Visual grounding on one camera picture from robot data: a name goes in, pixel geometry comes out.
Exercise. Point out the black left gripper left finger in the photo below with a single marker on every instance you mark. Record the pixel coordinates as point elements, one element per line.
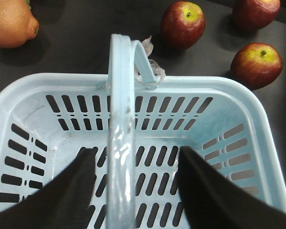
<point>61,204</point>

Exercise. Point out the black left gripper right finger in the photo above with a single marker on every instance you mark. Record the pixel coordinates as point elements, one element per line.
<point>212,202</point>

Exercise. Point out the light blue plastic basket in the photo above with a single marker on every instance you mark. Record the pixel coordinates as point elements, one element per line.
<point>46,118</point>

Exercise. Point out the crumpled clear plastic wrap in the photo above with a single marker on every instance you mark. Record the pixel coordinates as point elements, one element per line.
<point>147,71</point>

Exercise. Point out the orange with nub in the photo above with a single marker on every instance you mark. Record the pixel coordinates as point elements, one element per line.
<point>17,23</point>

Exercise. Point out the small red apple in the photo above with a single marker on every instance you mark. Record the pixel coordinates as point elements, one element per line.
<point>252,15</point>

